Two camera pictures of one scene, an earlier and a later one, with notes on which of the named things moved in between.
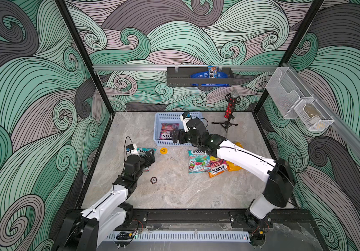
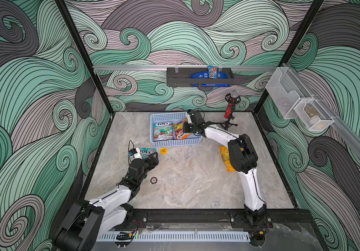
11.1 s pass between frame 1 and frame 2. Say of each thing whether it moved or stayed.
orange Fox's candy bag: moved
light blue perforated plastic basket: stayed
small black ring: stayed
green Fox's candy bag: moved
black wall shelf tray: stayed
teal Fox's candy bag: stayed
